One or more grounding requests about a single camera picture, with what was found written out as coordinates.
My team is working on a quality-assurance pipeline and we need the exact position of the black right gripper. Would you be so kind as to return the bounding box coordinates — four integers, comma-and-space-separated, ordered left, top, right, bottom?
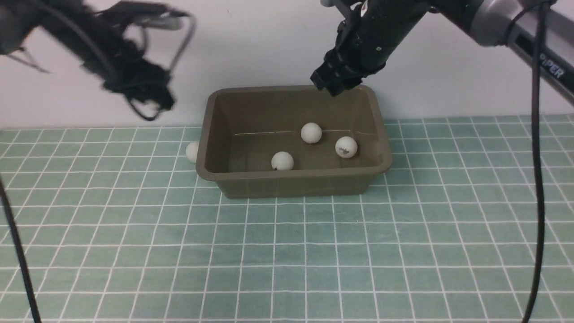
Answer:
310, 18, 390, 96

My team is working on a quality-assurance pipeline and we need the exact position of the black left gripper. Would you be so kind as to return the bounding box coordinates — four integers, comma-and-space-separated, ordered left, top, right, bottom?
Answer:
101, 43, 175, 112

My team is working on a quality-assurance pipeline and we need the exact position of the plain white ball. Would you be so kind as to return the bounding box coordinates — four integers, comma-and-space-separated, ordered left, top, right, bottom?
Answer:
271, 151, 295, 171
300, 122, 322, 144

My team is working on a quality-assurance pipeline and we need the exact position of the white ball with black print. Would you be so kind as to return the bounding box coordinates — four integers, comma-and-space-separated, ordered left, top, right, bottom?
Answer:
335, 136, 358, 159

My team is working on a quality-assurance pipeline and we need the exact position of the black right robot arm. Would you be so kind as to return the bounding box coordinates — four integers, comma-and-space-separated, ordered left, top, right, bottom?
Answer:
310, 0, 574, 103

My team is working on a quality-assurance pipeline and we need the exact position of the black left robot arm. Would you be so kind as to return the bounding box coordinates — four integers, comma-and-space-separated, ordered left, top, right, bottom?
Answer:
1, 0, 175, 113

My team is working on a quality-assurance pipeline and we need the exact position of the olive green plastic bin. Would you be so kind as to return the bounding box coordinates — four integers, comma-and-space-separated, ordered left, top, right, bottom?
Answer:
196, 85, 393, 200

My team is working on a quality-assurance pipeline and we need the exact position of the green checkered tablecloth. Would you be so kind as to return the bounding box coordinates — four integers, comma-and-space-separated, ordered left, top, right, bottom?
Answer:
0, 114, 574, 323

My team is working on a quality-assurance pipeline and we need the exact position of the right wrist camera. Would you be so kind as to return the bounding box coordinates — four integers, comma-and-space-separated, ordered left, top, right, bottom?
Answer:
320, 0, 361, 20

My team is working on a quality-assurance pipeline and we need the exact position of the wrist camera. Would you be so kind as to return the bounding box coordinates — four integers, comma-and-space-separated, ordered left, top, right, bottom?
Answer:
320, 0, 361, 20
96, 0, 191, 54

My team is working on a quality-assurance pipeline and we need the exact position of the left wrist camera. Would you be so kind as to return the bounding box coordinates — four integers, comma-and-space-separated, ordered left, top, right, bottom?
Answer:
96, 0, 191, 54

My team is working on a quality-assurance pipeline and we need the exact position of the black left camera cable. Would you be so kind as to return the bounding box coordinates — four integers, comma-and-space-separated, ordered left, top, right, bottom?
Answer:
0, 9, 198, 323

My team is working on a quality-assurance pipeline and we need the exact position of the black camera cable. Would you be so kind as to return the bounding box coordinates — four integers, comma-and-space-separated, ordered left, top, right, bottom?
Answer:
507, 0, 557, 323
0, 9, 198, 323

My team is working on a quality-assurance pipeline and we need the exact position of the black right camera cable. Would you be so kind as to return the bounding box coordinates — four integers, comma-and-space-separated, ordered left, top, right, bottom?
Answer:
507, 0, 557, 323

